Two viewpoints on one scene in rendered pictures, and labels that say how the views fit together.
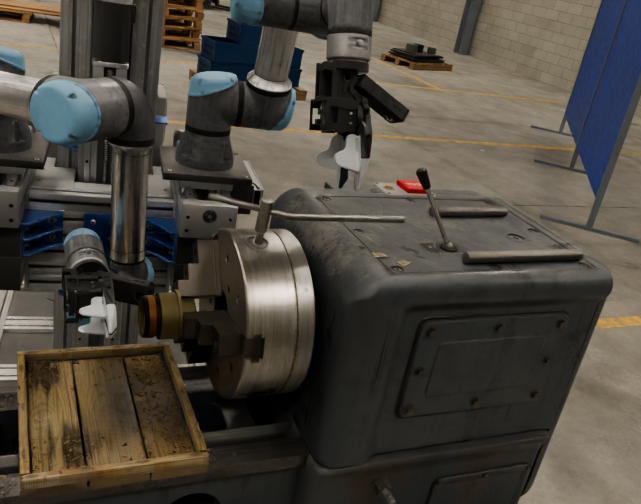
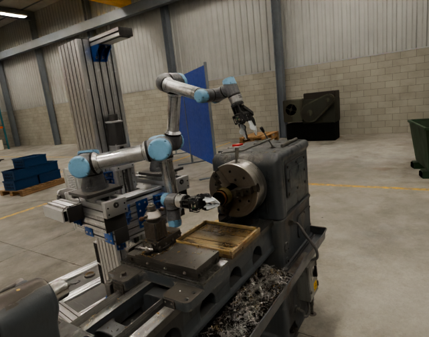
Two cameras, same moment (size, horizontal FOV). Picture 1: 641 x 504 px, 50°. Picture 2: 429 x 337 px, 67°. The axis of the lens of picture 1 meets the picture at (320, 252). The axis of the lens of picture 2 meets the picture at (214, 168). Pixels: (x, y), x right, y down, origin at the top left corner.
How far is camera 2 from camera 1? 1.15 m
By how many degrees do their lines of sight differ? 29
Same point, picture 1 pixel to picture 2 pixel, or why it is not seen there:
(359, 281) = (271, 158)
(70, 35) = (99, 141)
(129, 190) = (172, 174)
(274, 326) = (258, 180)
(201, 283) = (225, 183)
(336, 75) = (239, 106)
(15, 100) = (135, 154)
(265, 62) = (173, 126)
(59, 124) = (162, 152)
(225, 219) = (185, 180)
